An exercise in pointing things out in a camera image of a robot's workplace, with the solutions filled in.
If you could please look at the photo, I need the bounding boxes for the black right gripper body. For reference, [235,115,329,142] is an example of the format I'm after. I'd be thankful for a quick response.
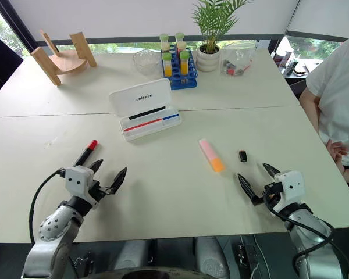
[262,181,284,205]

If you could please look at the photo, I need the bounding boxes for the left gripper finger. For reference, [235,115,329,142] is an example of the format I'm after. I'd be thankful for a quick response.
[89,159,105,176]
[104,166,128,195]

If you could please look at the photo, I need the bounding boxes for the dark window frame rail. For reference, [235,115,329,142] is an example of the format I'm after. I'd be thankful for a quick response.
[49,33,286,47]

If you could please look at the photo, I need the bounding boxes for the white open pencil case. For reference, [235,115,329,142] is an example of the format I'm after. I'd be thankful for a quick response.
[109,77,183,142]

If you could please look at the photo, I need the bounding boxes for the thin white cable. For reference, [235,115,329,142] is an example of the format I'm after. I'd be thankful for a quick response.
[249,234,270,279]

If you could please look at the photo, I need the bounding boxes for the dark side table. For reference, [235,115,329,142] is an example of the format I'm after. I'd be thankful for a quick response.
[283,72,308,95]

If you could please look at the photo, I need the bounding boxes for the pink and orange highlighter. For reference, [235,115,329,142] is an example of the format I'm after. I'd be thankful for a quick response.
[198,138,225,173]

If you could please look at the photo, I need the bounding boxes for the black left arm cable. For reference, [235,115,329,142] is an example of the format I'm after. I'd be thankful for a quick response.
[28,167,67,244]

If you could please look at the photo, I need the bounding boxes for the white ribbed plant pot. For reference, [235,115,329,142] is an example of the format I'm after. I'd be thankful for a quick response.
[195,44,222,73]

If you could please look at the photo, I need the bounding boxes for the green palm plant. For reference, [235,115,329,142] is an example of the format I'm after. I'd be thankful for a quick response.
[191,0,253,55]

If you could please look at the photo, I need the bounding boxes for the black pen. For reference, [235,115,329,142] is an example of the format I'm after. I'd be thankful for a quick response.
[128,106,167,121]

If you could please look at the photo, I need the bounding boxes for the wooden curved rack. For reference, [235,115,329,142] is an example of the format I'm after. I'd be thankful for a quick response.
[30,28,98,87]

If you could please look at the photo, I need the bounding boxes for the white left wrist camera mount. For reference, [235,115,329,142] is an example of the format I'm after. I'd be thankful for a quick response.
[64,166,95,202]

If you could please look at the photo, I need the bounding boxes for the person in white shirt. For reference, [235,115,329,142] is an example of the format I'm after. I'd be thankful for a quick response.
[305,33,349,168]

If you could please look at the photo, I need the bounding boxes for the black objects on side table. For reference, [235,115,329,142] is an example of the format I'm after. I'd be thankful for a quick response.
[284,60,309,76]

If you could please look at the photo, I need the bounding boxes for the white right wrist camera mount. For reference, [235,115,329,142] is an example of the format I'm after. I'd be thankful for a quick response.
[272,170,305,214]

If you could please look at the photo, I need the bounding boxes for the white and red box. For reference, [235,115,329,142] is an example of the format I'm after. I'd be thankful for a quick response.
[272,51,293,69]

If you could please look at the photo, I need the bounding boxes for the dark blue panel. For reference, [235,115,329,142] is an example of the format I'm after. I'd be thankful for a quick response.
[0,28,24,103]

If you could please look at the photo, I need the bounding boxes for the person's bare hand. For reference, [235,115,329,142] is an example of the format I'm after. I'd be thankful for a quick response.
[325,138,349,176]

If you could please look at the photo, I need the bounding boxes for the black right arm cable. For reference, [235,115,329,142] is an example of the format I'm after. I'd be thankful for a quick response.
[263,193,349,279]

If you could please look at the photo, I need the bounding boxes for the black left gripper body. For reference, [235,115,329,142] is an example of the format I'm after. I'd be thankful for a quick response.
[86,177,113,210]

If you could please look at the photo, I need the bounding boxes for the clear glass bowl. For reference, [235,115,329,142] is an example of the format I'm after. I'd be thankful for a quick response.
[132,49,163,77]

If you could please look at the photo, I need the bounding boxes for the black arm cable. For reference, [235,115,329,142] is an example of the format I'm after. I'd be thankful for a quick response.
[263,193,349,279]
[28,167,67,244]

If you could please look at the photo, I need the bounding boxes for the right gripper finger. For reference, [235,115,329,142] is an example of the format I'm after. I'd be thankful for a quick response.
[262,162,282,180]
[236,172,265,207]

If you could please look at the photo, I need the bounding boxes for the blue test tube rack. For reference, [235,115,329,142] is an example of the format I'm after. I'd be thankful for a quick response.
[161,46,199,91]

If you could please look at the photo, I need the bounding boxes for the clear plastic bag with parts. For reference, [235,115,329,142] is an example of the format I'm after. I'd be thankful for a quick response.
[219,42,257,78]

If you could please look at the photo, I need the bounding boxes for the black box under table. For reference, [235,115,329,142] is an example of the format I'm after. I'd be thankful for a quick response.
[237,243,259,270]

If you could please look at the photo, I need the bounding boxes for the green-capped tube orange liquid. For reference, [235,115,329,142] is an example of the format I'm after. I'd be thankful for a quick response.
[179,51,191,76]
[162,52,173,77]

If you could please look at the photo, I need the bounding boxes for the black marker with red cap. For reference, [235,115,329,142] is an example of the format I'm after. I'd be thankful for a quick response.
[73,139,99,167]

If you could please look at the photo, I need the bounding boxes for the green-capped tube dark contents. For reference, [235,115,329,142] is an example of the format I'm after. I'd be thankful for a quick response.
[159,33,170,55]

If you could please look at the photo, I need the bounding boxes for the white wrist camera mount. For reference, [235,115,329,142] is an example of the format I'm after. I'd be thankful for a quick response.
[272,170,305,214]
[64,166,95,202]

